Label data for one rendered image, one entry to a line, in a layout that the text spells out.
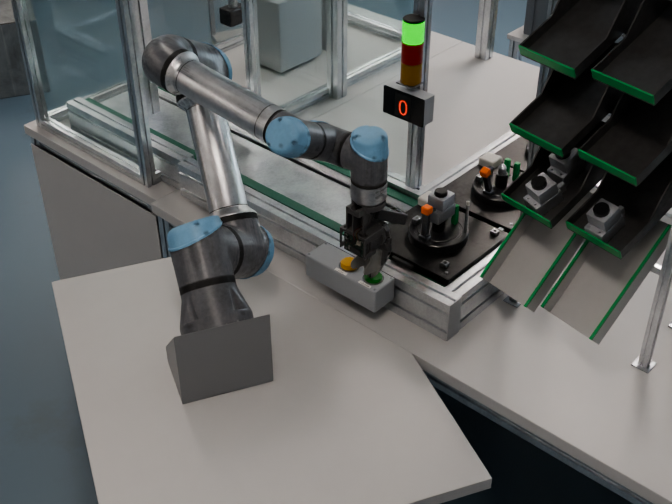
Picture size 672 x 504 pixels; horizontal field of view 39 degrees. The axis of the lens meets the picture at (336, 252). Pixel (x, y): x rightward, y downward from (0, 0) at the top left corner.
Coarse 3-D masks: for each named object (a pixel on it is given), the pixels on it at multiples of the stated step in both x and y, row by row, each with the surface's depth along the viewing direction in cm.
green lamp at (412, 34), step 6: (402, 24) 215; (408, 24) 213; (414, 24) 213; (420, 24) 213; (402, 30) 216; (408, 30) 214; (414, 30) 213; (420, 30) 214; (402, 36) 216; (408, 36) 214; (414, 36) 214; (420, 36) 215; (408, 42) 215; (414, 42) 215; (420, 42) 216
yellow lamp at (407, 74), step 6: (402, 66) 220; (408, 66) 219; (414, 66) 219; (420, 66) 219; (402, 72) 221; (408, 72) 219; (414, 72) 219; (420, 72) 220; (402, 78) 221; (408, 78) 220; (414, 78) 220; (420, 78) 221; (408, 84) 221; (414, 84) 221
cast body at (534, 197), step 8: (536, 176) 186; (544, 176) 187; (528, 184) 187; (536, 184) 185; (544, 184) 185; (552, 184) 185; (560, 184) 190; (528, 192) 189; (536, 192) 185; (544, 192) 185; (552, 192) 186; (560, 192) 188; (528, 200) 189; (536, 200) 187; (544, 200) 186; (552, 200) 188; (560, 200) 189; (536, 208) 187; (544, 208) 188
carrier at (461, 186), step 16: (480, 160) 248; (496, 160) 247; (464, 176) 244; (480, 176) 238; (496, 176) 235; (512, 176) 241; (464, 192) 238; (480, 192) 234; (496, 192) 234; (464, 208) 232; (480, 208) 232; (496, 208) 232; (512, 208) 232; (496, 224) 227; (512, 224) 227
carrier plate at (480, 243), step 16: (416, 208) 232; (400, 224) 227; (480, 224) 227; (400, 240) 222; (480, 240) 221; (496, 240) 221; (400, 256) 217; (416, 256) 216; (432, 256) 216; (448, 256) 216; (464, 256) 216; (480, 256) 217; (432, 272) 212; (448, 272) 212
